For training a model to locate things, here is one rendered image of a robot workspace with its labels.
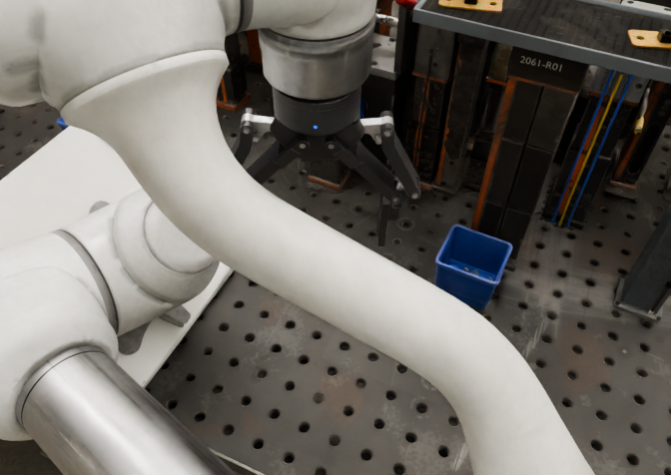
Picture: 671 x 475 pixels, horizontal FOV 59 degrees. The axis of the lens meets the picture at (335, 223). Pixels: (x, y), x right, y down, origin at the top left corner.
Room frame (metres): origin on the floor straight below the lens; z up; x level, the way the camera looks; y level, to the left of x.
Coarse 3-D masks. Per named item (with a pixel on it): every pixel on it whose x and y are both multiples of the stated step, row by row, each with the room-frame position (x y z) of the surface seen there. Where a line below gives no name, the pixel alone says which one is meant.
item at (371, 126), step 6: (360, 120) 0.42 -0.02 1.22; (366, 120) 0.42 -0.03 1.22; (372, 120) 0.42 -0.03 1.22; (378, 120) 0.42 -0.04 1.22; (384, 120) 0.42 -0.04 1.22; (390, 120) 0.42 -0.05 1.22; (366, 126) 0.42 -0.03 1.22; (372, 126) 0.42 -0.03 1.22; (378, 126) 0.42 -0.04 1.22; (366, 132) 0.42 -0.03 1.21; (372, 132) 0.42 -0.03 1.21; (378, 132) 0.42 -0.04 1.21; (372, 138) 0.42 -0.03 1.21; (378, 138) 0.41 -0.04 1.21; (378, 144) 0.41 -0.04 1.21
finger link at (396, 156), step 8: (384, 112) 0.43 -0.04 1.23; (384, 128) 0.41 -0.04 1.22; (392, 128) 0.41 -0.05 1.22; (384, 136) 0.41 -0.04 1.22; (392, 136) 0.41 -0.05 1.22; (384, 144) 0.41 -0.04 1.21; (392, 144) 0.41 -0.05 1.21; (400, 144) 0.43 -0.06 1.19; (384, 152) 0.41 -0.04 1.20; (392, 152) 0.41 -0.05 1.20; (400, 152) 0.42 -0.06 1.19; (392, 160) 0.41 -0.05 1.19; (400, 160) 0.41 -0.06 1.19; (408, 160) 0.43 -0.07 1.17; (392, 168) 0.41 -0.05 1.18; (400, 168) 0.41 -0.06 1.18; (408, 168) 0.42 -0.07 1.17; (400, 176) 0.41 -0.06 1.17; (408, 176) 0.41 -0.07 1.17; (416, 176) 0.43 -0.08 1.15; (408, 184) 0.41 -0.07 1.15; (416, 184) 0.42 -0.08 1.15; (408, 192) 0.41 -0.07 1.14; (416, 192) 0.41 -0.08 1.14
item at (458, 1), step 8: (440, 0) 0.77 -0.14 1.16; (456, 0) 0.77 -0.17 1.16; (464, 0) 0.76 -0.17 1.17; (472, 0) 0.75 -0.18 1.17; (480, 0) 0.77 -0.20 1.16; (488, 0) 0.77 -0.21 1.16; (496, 0) 0.77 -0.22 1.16; (456, 8) 0.75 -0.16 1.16; (464, 8) 0.75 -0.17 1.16; (472, 8) 0.74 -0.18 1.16; (480, 8) 0.74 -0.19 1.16; (488, 8) 0.74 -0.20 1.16; (496, 8) 0.74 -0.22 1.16
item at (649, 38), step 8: (632, 32) 0.68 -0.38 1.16; (640, 32) 0.68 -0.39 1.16; (648, 32) 0.68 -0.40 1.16; (656, 32) 0.68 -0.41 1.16; (664, 32) 0.67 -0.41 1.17; (632, 40) 0.66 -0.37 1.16; (640, 40) 0.66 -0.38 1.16; (648, 40) 0.66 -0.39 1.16; (656, 40) 0.66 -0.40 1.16; (664, 40) 0.66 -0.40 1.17; (656, 48) 0.65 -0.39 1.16; (664, 48) 0.65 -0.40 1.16
